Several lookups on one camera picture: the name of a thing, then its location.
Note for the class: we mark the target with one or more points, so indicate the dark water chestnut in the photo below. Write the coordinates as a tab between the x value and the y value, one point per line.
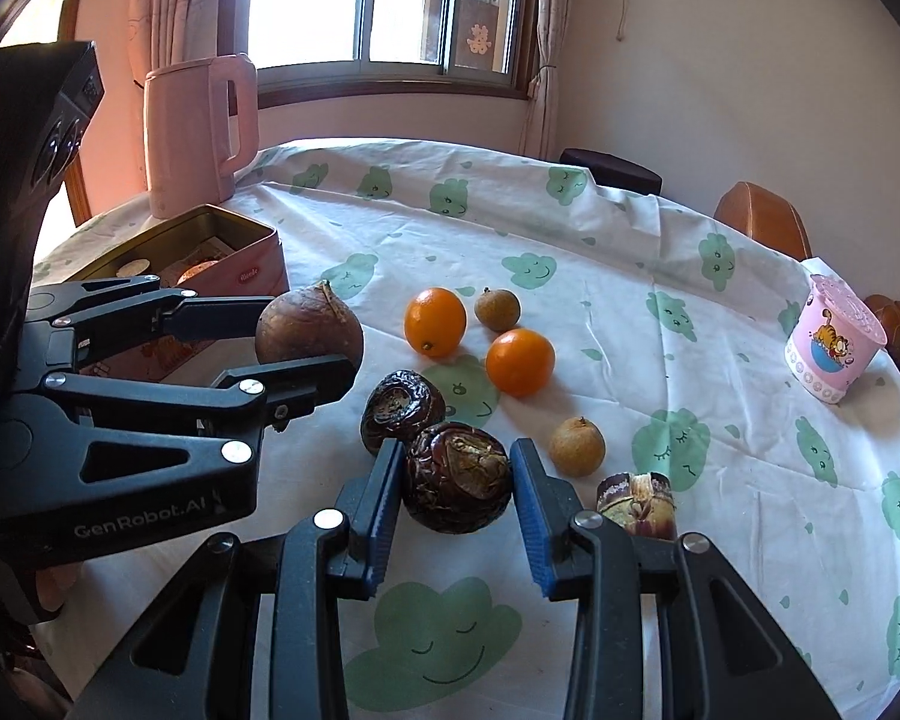
401	409
457	476

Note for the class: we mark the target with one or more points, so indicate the brown potato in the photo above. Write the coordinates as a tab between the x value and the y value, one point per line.
497	309

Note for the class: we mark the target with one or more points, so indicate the person's left hand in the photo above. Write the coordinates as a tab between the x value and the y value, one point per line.
54	586

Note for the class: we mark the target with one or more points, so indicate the orange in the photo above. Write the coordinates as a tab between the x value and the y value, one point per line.
520	362
435	321

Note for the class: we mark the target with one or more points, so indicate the pink floral curtain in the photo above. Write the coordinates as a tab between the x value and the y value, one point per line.
165	0

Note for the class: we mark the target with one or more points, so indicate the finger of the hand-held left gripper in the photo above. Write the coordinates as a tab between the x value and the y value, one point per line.
217	316
307	382

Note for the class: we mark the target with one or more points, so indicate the pink cartoon cup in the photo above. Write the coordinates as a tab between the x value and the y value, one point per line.
832	349

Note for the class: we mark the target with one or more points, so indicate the tied pale curtain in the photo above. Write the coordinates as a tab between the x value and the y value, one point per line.
551	37

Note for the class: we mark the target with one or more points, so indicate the white cloud-print tablecloth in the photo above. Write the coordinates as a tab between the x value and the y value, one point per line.
645	240

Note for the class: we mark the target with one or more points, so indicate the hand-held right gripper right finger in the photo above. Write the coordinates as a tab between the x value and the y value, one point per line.
532	525

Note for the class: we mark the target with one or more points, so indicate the sliding glass window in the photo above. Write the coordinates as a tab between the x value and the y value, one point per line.
390	0

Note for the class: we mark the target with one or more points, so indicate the paper cutout window decoration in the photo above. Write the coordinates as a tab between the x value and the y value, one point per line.
478	37

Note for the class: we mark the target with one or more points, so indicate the brown leather armchair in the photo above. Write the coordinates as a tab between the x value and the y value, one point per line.
765	221

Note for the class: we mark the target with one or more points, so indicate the dark round stool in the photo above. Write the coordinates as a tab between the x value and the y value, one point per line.
615	165

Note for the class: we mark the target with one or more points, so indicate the pink metal tin box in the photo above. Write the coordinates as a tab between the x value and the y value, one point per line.
255	270

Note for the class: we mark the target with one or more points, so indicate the pink electric kettle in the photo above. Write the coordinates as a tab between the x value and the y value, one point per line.
195	135

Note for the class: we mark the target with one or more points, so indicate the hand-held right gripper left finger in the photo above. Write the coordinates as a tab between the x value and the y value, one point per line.
381	517

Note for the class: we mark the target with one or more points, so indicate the brown taro root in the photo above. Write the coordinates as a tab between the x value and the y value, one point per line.
309	330

